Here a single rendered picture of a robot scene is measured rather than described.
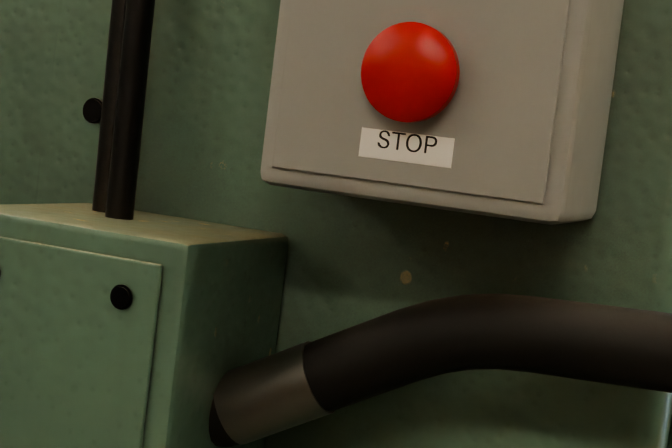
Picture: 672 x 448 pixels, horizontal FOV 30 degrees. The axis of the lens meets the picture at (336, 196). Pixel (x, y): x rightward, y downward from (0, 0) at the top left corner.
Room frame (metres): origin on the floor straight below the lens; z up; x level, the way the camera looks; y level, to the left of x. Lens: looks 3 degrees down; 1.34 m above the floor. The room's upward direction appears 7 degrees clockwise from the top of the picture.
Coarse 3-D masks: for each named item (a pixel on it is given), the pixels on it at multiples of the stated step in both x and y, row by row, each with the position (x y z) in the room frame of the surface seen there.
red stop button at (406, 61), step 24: (408, 24) 0.38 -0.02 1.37; (384, 48) 0.38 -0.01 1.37; (408, 48) 0.37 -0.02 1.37; (432, 48) 0.37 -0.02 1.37; (384, 72) 0.38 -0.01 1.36; (408, 72) 0.37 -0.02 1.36; (432, 72) 0.37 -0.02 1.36; (456, 72) 0.37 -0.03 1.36; (384, 96) 0.38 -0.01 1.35; (408, 96) 0.37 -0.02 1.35; (432, 96) 0.37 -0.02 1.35; (408, 120) 0.38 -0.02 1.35
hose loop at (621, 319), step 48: (336, 336) 0.41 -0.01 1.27; (384, 336) 0.40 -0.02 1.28; (432, 336) 0.39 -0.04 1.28; (480, 336) 0.39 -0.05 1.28; (528, 336) 0.38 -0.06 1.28; (576, 336) 0.38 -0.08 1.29; (624, 336) 0.37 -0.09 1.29; (240, 384) 0.41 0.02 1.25; (288, 384) 0.40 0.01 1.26; (336, 384) 0.40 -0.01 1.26; (384, 384) 0.40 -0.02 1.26; (624, 384) 0.38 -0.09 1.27; (240, 432) 0.41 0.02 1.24
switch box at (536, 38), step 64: (320, 0) 0.40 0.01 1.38; (384, 0) 0.39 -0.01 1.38; (448, 0) 0.38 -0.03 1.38; (512, 0) 0.37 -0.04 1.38; (576, 0) 0.37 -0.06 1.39; (320, 64) 0.39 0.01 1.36; (512, 64) 0.37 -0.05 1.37; (576, 64) 0.37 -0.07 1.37; (320, 128) 0.39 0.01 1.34; (384, 128) 0.39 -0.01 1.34; (448, 128) 0.38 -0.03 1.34; (512, 128) 0.37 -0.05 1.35; (576, 128) 0.37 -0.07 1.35; (384, 192) 0.39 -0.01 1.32; (448, 192) 0.38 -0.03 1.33; (512, 192) 0.37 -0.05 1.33; (576, 192) 0.38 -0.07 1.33
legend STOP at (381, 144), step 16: (368, 128) 0.39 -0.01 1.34; (368, 144) 0.39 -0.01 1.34; (384, 144) 0.39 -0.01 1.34; (400, 144) 0.38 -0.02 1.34; (416, 144) 0.38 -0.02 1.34; (432, 144) 0.38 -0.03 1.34; (448, 144) 0.38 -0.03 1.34; (400, 160) 0.38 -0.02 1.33; (416, 160) 0.38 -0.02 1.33; (432, 160) 0.38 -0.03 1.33; (448, 160) 0.38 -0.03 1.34
